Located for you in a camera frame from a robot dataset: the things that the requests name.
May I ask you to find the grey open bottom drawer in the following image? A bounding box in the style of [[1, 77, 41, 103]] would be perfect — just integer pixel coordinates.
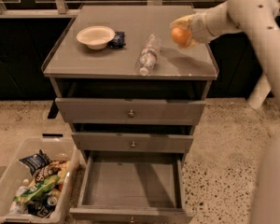
[[70, 153, 192, 224]]

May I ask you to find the blue soda can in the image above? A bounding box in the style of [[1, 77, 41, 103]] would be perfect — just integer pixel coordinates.
[[28, 196, 58, 218]]

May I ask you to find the brown white snack bag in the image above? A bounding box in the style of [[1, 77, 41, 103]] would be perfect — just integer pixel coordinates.
[[29, 161, 71, 187]]

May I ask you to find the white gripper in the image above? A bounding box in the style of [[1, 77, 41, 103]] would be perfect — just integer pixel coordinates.
[[170, 11, 216, 49]]

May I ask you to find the white leaning tube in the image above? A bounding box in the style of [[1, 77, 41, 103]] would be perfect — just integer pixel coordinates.
[[247, 73, 271, 109]]

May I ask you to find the grey middle drawer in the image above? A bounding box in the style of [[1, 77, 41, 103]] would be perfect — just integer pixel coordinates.
[[72, 133, 193, 153]]

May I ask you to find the grey top drawer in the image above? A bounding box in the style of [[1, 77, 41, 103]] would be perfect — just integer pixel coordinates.
[[55, 98, 205, 125]]

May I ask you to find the clear plastic storage bin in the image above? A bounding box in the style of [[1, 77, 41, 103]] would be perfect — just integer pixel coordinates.
[[0, 137, 79, 224]]

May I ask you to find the green snack bag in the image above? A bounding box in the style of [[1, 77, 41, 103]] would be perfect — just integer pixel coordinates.
[[13, 175, 60, 203]]

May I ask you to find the white paper bowl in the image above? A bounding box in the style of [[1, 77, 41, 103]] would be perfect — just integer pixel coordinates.
[[77, 26, 115, 50]]

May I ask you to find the orange fruit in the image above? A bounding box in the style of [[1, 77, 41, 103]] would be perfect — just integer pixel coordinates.
[[171, 27, 191, 46]]

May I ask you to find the clear plastic water bottle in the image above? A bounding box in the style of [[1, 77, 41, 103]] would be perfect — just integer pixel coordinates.
[[138, 34, 161, 76]]

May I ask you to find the dark blue snack packet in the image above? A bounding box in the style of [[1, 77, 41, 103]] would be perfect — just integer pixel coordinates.
[[109, 31, 125, 49]]

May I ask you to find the grey drawer cabinet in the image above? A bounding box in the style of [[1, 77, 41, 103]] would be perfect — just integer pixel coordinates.
[[44, 6, 218, 159]]

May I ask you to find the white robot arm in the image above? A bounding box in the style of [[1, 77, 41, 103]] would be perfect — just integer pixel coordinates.
[[170, 0, 280, 224]]

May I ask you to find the dark blue chip bag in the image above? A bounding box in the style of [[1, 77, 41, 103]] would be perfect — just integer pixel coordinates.
[[19, 150, 52, 175]]

